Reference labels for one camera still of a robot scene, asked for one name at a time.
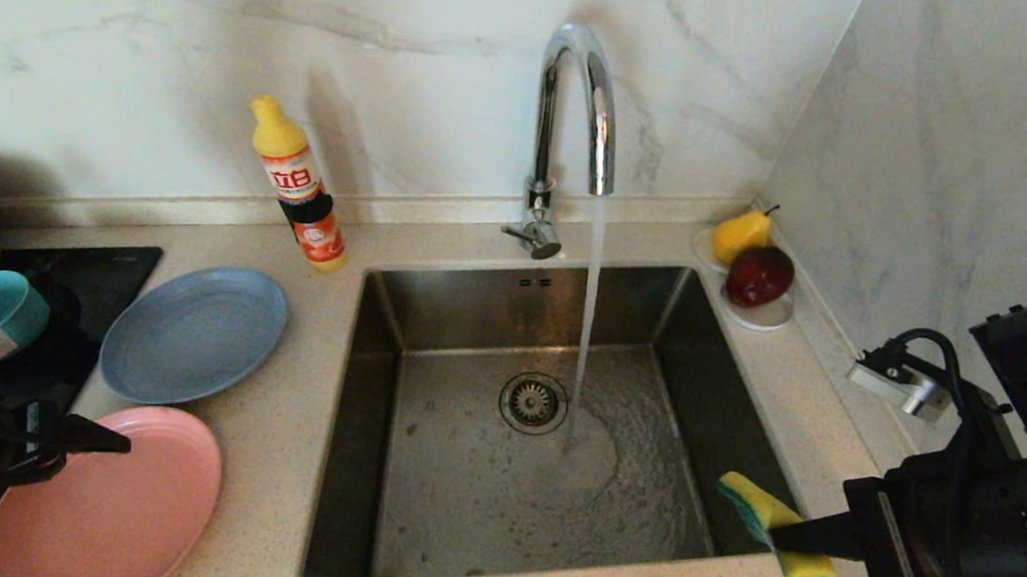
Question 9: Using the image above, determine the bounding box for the round metal drain strainer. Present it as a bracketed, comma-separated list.
[496, 369, 572, 439]

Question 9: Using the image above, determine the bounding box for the yellow green sponge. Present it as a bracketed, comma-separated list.
[708, 470, 847, 577]

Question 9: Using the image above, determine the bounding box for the stainless steel sink basin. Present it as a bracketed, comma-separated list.
[300, 235, 840, 577]

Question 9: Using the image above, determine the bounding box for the yellow pear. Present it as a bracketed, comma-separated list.
[710, 199, 781, 270]

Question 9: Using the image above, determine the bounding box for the black glass cooktop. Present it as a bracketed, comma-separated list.
[0, 232, 163, 577]

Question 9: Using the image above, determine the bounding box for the dark red apple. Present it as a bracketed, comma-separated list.
[723, 242, 798, 312]

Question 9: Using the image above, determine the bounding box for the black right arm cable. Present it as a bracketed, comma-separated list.
[860, 324, 1027, 577]

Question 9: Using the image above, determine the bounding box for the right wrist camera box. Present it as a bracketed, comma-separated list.
[844, 348, 957, 426]

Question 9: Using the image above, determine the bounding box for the blue grey plate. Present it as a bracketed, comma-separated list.
[96, 255, 293, 417]

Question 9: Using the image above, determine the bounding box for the chrome gooseneck faucet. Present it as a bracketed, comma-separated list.
[498, 16, 630, 266]

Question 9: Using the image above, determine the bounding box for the orange dish soap bottle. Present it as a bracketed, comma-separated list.
[237, 94, 362, 276]

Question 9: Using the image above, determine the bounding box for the black frying pan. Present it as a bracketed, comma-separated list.
[0, 276, 104, 406]

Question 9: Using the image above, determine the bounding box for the small white fruit dish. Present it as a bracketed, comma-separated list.
[685, 224, 803, 334]

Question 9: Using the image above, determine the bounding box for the pink plate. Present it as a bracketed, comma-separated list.
[0, 393, 229, 577]

